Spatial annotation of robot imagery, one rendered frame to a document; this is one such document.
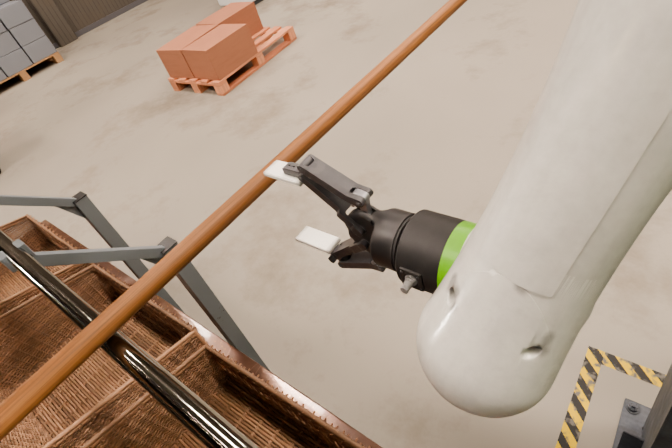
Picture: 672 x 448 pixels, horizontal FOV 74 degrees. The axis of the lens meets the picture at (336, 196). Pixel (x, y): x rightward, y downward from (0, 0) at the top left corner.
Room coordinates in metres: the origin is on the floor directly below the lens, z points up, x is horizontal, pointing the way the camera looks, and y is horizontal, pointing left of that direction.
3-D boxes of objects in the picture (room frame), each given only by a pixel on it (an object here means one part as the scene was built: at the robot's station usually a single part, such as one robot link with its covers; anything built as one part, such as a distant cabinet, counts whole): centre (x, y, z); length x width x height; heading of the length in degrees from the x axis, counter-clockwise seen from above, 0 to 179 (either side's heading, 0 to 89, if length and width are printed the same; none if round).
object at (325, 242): (0.50, 0.05, 1.12); 0.07 x 0.03 x 0.01; 41
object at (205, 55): (4.49, 0.50, 0.21); 1.15 x 0.79 x 0.42; 132
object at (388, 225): (0.40, -0.04, 1.18); 0.09 x 0.07 x 0.08; 41
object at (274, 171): (0.50, 0.05, 1.25); 0.07 x 0.03 x 0.01; 41
